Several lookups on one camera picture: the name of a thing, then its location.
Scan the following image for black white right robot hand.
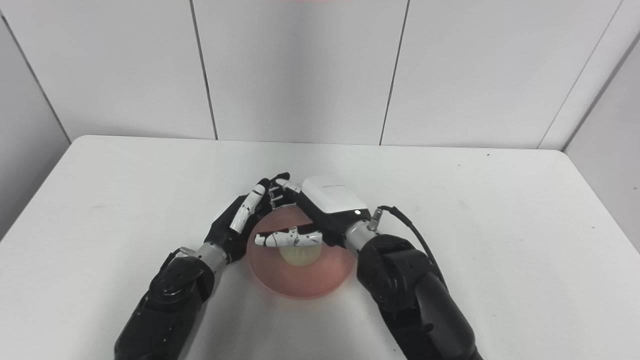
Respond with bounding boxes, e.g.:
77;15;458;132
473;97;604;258
254;175;372;249

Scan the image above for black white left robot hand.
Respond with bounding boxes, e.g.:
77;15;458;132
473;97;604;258
204;172;292;263

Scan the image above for cream steamed bun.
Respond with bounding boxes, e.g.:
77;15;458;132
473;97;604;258
278;243;323;267

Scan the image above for pink round plate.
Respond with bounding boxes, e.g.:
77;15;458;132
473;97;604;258
246;207;357;300

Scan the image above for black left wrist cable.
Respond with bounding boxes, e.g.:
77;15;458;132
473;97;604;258
165;246;197;266

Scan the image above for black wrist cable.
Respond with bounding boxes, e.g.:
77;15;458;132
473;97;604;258
165;246;197;266
370;205;446;286

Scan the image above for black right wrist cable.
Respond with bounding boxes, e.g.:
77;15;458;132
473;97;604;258
370;205;446;286

